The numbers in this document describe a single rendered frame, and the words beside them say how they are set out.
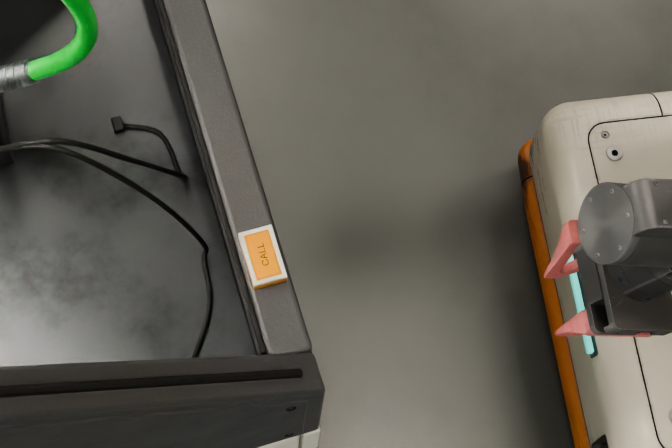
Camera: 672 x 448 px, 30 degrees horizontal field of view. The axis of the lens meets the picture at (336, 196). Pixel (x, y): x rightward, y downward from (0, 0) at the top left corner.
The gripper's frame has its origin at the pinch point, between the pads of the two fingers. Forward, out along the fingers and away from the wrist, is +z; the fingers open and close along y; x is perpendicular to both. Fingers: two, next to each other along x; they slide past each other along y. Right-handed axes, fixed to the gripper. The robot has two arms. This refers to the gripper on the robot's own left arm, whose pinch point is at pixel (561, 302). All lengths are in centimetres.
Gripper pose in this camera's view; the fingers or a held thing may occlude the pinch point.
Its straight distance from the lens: 106.1
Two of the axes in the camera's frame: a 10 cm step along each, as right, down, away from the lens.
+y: 1.2, 9.3, -3.6
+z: -4.7, 3.7, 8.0
